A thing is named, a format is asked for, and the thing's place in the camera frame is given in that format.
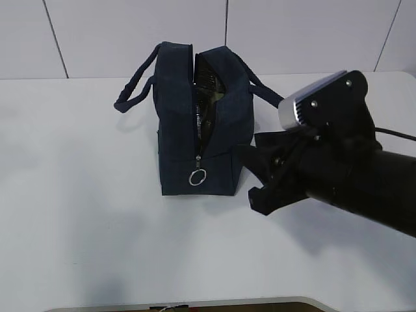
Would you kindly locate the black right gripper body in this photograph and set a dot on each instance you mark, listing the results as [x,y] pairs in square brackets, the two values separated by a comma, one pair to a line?
[319,169]

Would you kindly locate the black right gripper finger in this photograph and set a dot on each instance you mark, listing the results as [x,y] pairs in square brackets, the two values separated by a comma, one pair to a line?
[280,142]
[264,162]

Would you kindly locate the dark navy lunch bag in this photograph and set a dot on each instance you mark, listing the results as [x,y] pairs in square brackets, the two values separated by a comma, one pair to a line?
[185,166]

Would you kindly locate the green lidded glass container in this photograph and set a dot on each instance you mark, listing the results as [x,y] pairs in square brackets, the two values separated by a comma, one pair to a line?
[209,90]

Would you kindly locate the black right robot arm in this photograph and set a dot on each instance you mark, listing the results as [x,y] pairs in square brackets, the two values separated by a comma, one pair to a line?
[352,173]

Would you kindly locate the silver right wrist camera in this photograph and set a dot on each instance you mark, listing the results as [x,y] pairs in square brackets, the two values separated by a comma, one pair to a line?
[336,101]

